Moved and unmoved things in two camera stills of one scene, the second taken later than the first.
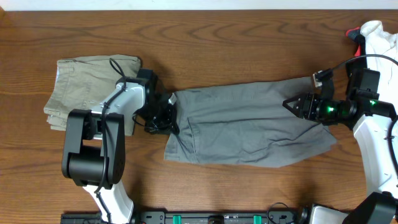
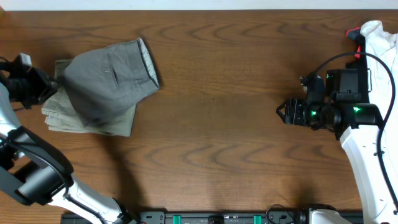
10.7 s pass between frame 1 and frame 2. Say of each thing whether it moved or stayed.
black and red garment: stayed
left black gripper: moved
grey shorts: moved
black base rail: stayed
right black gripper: stayed
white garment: stayed
